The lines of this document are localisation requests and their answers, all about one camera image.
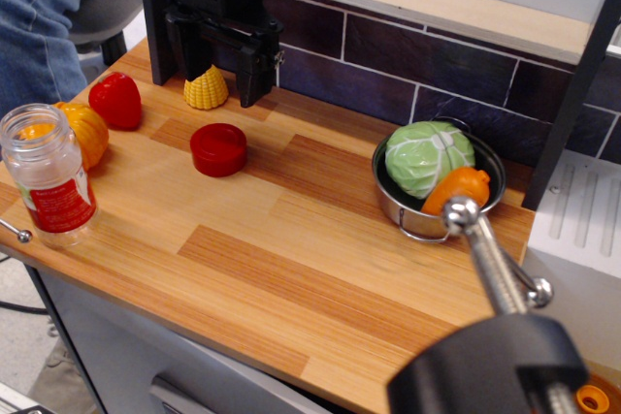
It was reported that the brown shoe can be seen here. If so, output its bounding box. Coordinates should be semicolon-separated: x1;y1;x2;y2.
28;339;99;414

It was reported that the red toy bell pepper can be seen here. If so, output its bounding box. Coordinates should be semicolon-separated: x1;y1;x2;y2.
88;72;142;130

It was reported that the orange toy carrot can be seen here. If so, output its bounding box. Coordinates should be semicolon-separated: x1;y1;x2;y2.
421;167;491;216

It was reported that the yellow toy corn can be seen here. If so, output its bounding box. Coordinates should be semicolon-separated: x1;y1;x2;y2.
183;65;229;111

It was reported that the person leg in jeans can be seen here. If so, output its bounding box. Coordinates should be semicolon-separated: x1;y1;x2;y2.
1;0;86;114

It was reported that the dark right shelf post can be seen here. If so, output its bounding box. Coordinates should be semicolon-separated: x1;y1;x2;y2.
522;0;620;210

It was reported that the small steel pot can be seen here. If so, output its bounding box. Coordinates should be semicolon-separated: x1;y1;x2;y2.
372;117;507;242

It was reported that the wooden shelf board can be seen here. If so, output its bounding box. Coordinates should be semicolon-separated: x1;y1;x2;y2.
330;0;593;64

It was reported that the clear jar red label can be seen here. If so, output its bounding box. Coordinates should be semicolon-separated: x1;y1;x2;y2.
1;104;98;249

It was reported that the small steel ball rod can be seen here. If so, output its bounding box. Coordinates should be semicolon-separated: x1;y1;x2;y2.
0;219;32;243

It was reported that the red plastic cap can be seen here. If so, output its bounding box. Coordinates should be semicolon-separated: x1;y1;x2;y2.
190;123;247;177

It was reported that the white toy sink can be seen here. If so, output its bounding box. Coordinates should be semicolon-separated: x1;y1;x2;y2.
526;20;621;376

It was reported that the steel drawer handle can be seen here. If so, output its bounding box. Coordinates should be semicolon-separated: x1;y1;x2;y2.
148;376;213;414

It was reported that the orange cap on clamp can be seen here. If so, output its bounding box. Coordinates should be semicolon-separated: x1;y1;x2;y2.
575;384;611;414

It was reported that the green toy cabbage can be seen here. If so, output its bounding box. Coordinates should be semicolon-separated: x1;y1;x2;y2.
384;121;475;200

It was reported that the orange toy pumpkin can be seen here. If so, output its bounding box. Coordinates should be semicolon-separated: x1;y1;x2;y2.
19;101;111;173

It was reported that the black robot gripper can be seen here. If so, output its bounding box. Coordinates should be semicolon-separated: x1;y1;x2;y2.
165;0;282;108

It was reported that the grey chair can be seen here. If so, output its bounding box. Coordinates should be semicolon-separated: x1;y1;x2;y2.
67;0;143;66

